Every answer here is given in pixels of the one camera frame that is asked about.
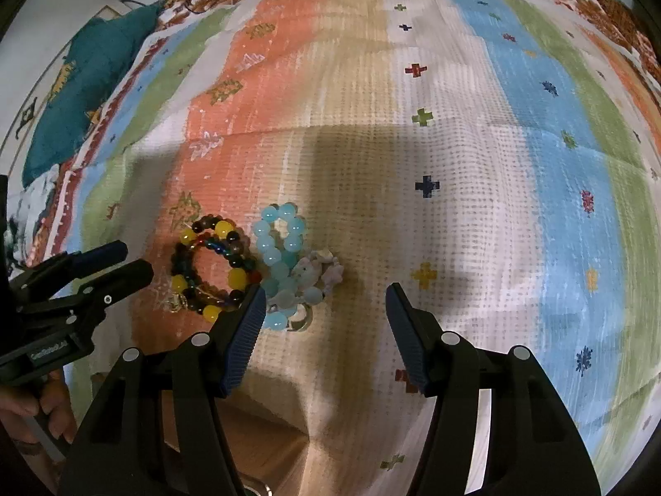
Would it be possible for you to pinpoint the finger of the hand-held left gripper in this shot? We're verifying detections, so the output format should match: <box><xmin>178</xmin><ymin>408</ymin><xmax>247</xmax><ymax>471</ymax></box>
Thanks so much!
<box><xmin>7</xmin><ymin>240</ymin><xmax>129</xmax><ymax>295</ymax></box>
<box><xmin>15</xmin><ymin>259</ymin><xmax>155</xmax><ymax>321</ymax></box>

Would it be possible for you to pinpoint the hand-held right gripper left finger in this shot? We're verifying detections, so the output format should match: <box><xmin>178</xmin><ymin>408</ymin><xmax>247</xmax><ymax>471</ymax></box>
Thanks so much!
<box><xmin>59</xmin><ymin>284</ymin><xmax>268</xmax><ymax>496</ymax></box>

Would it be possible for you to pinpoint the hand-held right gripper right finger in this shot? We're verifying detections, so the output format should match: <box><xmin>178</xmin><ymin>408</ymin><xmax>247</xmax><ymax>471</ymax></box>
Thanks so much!
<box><xmin>385</xmin><ymin>282</ymin><xmax>602</xmax><ymax>496</ymax></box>

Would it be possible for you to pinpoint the silver ring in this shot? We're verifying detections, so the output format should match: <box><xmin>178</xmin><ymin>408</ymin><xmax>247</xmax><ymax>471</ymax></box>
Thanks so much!
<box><xmin>286</xmin><ymin>306</ymin><xmax>315</xmax><ymax>332</ymax></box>

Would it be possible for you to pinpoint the aqua bead bracelet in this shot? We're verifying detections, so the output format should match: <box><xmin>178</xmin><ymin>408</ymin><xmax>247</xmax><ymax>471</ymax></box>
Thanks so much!
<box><xmin>251</xmin><ymin>203</ymin><xmax>311</xmax><ymax>331</ymax></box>

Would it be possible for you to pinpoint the pale white bead bracelet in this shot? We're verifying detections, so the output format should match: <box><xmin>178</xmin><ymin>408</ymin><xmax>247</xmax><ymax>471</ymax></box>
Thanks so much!
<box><xmin>281</xmin><ymin>250</ymin><xmax>346</xmax><ymax>321</ymax></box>

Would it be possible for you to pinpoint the small multicolour bead bracelet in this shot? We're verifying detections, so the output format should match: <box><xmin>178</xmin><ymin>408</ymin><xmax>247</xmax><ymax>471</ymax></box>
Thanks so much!
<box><xmin>178</xmin><ymin>235</ymin><xmax>259</xmax><ymax>311</ymax></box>

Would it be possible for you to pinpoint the yellow and brown bead bracelet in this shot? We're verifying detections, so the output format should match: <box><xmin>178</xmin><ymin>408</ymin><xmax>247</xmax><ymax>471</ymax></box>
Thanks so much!
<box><xmin>162</xmin><ymin>214</ymin><xmax>259</xmax><ymax>324</ymax></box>

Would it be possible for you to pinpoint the person's left hand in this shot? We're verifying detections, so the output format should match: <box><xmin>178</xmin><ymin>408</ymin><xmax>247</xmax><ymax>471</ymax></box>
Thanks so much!
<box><xmin>0</xmin><ymin>369</ymin><xmax>78</xmax><ymax>471</ymax></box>

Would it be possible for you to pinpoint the teal blanket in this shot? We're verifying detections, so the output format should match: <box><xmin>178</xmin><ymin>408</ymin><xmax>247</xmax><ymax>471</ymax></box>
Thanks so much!
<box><xmin>23</xmin><ymin>2</ymin><xmax>163</xmax><ymax>187</ymax></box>

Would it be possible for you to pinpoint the striped printed blanket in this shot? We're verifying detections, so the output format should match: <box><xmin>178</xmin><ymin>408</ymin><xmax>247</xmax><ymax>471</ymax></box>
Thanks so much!
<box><xmin>67</xmin><ymin>0</ymin><xmax>661</xmax><ymax>496</ymax></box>

